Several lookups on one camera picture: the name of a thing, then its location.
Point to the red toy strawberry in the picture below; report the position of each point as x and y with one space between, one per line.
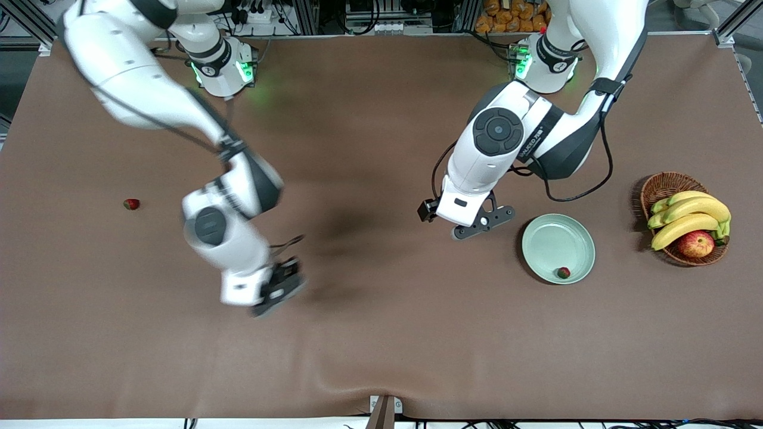
563 273
131 204

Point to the pale green round plate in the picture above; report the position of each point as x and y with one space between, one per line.
557 244

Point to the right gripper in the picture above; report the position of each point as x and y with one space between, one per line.
282 279

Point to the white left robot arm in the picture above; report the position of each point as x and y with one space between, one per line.
602 36

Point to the white power strip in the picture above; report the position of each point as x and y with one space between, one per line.
393 27
256 16

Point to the red apple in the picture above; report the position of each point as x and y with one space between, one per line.
696 244

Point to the aluminium frame post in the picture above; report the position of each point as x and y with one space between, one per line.
307 15
736 22
468 15
30 21

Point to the yellow banana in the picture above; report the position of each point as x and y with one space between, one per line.
656 220
697 207
682 229
685 195

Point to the brown wicker basket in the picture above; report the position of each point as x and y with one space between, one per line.
664 185

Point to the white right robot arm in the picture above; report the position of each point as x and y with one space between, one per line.
119 65

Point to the packaged orange bread rolls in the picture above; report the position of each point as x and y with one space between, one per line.
506 18

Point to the brown table mat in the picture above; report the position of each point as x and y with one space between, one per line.
381 357

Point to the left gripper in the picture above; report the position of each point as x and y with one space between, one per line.
427 210

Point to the grey camera mount pole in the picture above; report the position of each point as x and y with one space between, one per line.
384 414

